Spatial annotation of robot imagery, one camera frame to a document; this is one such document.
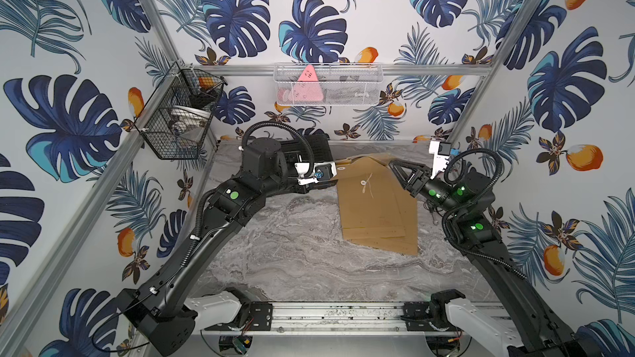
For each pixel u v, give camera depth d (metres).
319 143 1.16
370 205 1.01
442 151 0.57
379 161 0.68
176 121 0.83
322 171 0.51
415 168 0.59
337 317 0.76
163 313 0.37
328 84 0.93
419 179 0.57
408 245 0.91
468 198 0.49
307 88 0.90
